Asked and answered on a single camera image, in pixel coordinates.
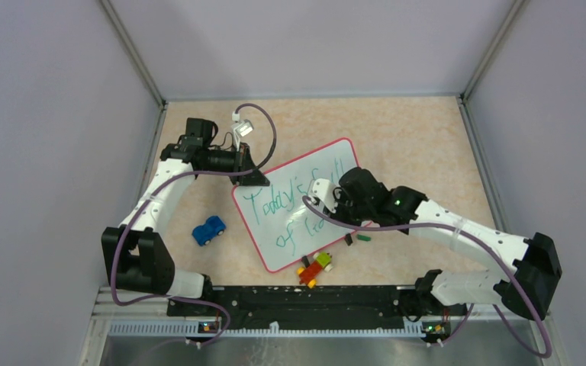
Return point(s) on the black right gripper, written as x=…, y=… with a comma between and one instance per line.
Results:
x=339, y=195

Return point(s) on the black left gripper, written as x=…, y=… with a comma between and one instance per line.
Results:
x=243, y=161

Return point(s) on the green marker cap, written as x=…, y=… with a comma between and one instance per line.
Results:
x=363, y=238

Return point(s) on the pink-framed whiteboard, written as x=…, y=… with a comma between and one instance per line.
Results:
x=281, y=227

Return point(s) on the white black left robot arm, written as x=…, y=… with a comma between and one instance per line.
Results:
x=136, y=257

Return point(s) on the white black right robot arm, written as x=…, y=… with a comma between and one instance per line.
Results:
x=521, y=273

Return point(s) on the black whiteboard foot clip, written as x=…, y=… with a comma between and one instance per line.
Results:
x=304, y=261
x=348, y=239

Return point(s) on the blue toy car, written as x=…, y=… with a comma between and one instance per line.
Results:
x=213, y=226

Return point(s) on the red yellow toy brick car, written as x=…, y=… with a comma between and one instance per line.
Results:
x=319, y=261

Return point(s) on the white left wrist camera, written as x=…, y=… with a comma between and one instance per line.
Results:
x=241, y=128

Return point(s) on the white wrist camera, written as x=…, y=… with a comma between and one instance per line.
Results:
x=324, y=193
x=241, y=128

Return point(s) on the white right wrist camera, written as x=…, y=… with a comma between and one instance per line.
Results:
x=324, y=193

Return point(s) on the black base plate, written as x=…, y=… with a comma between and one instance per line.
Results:
x=323, y=307

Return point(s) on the aluminium frame rail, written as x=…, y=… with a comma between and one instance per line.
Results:
x=142, y=333

